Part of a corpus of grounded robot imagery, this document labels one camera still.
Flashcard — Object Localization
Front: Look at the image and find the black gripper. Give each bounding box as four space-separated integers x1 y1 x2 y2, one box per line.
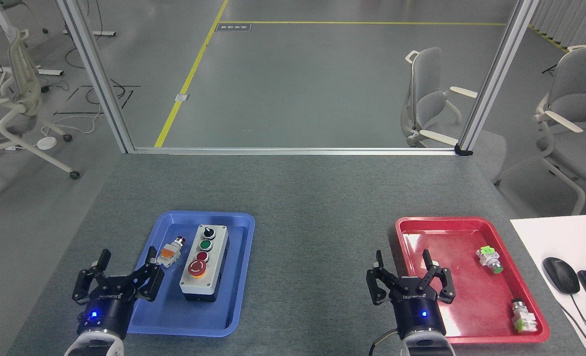
366 249 457 343
72 246 166 342

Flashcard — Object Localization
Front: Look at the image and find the grey four-button control box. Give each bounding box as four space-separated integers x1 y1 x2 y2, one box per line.
179 224 230 303

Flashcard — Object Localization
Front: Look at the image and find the red push button orange block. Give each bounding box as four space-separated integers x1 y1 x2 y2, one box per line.
156 237 186 268

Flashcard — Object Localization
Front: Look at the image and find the silver push button green block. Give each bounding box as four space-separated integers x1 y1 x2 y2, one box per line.
510 298 539 334

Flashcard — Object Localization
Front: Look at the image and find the red plastic tray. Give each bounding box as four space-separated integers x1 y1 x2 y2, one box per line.
395 216 550 345

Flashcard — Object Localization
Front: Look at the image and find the blue plastic tray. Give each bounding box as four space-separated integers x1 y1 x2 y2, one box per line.
125 211 255 338

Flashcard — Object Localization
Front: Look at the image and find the white desk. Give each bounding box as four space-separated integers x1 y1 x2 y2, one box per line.
509 214 586 356

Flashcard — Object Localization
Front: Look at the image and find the black computer mouse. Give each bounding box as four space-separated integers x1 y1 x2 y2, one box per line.
543 257 581 295

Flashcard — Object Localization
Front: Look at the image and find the grey office chair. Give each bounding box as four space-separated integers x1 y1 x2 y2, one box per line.
400 47 507 184
493 45 586 216

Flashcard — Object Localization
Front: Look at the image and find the white mesh office chair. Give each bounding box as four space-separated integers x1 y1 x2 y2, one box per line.
0 27 81 206

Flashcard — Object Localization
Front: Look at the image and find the white desk foot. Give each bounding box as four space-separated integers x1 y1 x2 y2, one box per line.
63 29 117 38
0 66 64 77

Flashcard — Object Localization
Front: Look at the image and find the white curtain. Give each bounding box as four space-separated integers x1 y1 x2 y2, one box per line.
527 0 586 50

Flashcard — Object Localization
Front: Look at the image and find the green push button switch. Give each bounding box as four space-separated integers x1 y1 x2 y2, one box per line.
476 246 504 275

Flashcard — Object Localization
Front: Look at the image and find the white floor cable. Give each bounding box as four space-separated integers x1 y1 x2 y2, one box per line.
41 110 107 140

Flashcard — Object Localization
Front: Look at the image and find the black mouse cable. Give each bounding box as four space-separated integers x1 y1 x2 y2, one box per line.
560 293 586 354

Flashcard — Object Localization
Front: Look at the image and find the silver aluminium rail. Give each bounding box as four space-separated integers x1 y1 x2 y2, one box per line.
127 146 464 156

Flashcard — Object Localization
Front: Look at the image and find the black floor cable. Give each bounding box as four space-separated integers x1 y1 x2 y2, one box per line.
65 47 141 115

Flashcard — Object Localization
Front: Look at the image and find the silver aluminium post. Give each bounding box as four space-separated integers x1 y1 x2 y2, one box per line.
56 0 136 154
455 0 541 157

